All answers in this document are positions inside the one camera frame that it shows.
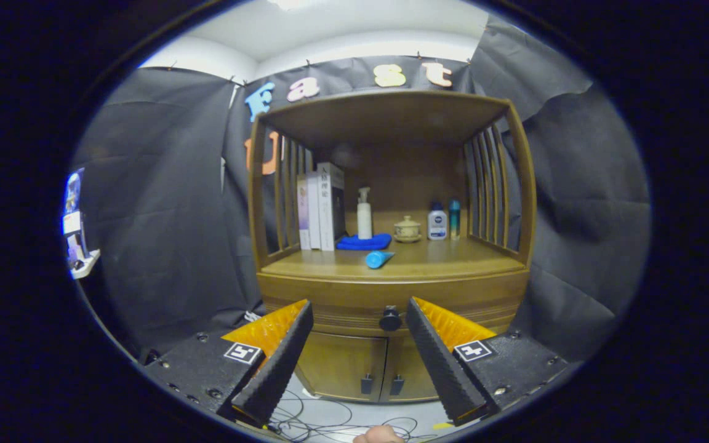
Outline grey portrait cover book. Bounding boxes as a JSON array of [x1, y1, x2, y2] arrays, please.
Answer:
[[317, 162, 346, 252]]

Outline wooden cabinet door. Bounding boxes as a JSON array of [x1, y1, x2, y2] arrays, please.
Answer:
[[384, 335, 447, 402], [296, 331, 388, 402]]

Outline lidded tea bowl with saucer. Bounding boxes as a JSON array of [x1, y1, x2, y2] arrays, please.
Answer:
[[393, 215, 422, 243]]

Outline bright display screen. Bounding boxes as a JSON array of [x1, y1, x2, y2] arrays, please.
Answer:
[[62, 167, 101, 281]]

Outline black floor cables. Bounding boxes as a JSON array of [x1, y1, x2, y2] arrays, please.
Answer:
[[268, 388, 441, 443]]

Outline ceiling light panel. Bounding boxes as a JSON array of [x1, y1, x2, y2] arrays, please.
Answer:
[[266, 0, 330, 11]]

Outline blue folded cloth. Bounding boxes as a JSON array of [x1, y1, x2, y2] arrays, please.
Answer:
[[336, 233, 393, 251]]

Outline pale purple book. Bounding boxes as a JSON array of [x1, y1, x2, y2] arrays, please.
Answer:
[[297, 175, 311, 250]]

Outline white spine book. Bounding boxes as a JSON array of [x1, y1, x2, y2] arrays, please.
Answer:
[[306, 172, 322, 250]]

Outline white lotion bottle blue cap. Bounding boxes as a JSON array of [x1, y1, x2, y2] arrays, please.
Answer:
[[427, 202, 449, 241]]

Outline wooden cabinet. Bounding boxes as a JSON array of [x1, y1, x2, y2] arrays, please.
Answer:
[[247, 90, 538, 405]]

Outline white pump bottle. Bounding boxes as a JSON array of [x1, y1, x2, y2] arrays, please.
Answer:
[[356, 187, 373, 240]]

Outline wooden countertop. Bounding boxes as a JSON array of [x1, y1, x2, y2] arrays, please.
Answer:
[[259, 237, 529, 284]]

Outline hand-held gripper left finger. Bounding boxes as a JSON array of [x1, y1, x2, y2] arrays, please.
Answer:
[[144, 300, 314, 428]]

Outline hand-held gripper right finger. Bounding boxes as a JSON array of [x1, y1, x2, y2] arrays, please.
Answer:
[[405, 297, 571, 426]]

